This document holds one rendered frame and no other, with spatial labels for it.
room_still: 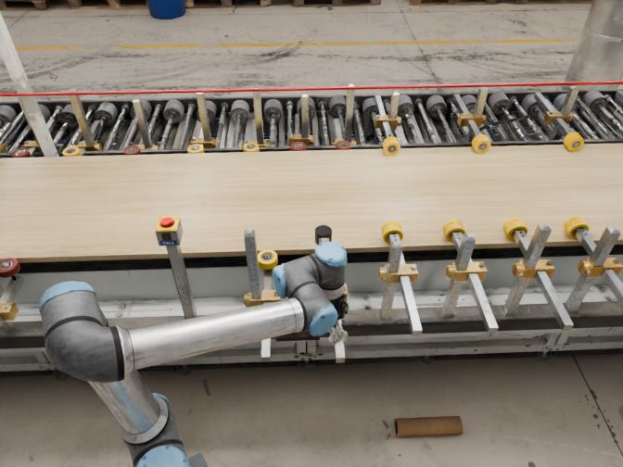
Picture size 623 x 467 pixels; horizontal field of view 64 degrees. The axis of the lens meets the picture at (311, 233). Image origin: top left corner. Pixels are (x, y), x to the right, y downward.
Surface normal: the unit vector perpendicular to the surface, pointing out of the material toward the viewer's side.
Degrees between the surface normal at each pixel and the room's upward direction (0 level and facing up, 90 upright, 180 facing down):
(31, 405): 0
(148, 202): 0
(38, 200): 0
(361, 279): 90
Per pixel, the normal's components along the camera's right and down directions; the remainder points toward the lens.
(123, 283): 0.04, 0.67
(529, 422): 0.00, -0.74
